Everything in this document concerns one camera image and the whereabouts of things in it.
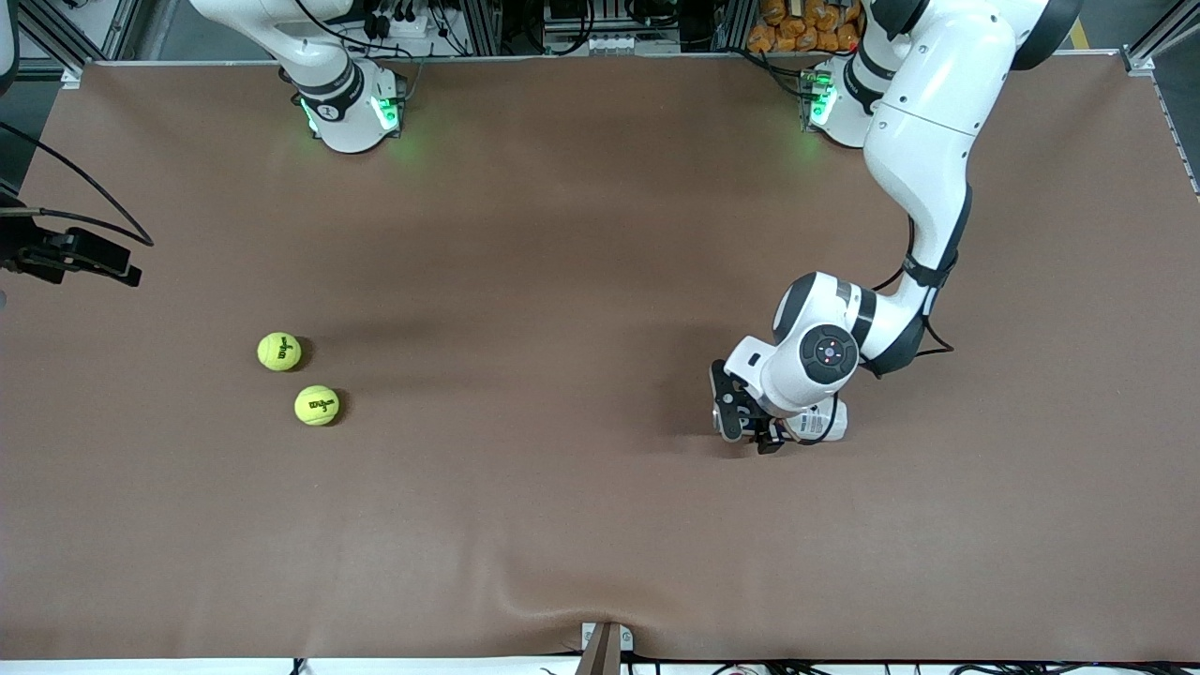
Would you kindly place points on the silver table corner bracket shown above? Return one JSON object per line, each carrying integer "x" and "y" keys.
{"x": 1142, "y": 64}
{"x": 71, "y": 77}

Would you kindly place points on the yellow-green tennis ball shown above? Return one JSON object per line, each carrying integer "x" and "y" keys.
{"x": 278, "y": 352}
{"x": 317, "y": 405}

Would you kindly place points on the white power strip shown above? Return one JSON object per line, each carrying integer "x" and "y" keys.
{"x": 609, "y": 43}

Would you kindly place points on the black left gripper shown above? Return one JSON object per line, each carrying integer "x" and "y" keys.
{"x": 771, "y": 436}

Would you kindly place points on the blue white tennis ball can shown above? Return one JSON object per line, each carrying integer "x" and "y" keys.
{"x": 832, "y": 424}

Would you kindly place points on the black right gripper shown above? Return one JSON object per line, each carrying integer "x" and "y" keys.
{"x": 39, "y": 254}

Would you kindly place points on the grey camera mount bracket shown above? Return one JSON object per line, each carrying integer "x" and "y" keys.
{"x": 607, "y": 652}

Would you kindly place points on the aluminium frame profile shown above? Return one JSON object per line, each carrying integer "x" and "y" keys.
{"x": 42, "y": 30}
{"x": 1160, "y": 30}

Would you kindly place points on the orange items crate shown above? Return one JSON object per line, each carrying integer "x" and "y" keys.
{"x": 806, "y": 28}

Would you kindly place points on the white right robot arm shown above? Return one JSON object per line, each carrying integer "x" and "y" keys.
{"x": 347, "y": 122}

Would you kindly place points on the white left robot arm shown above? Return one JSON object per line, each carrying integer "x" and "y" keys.
{"x": 928, "y": 141}

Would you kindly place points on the aluminium frame post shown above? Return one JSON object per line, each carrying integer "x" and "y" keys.
{"x": 733, "y": 26}
{"x": 483, "y": 26}

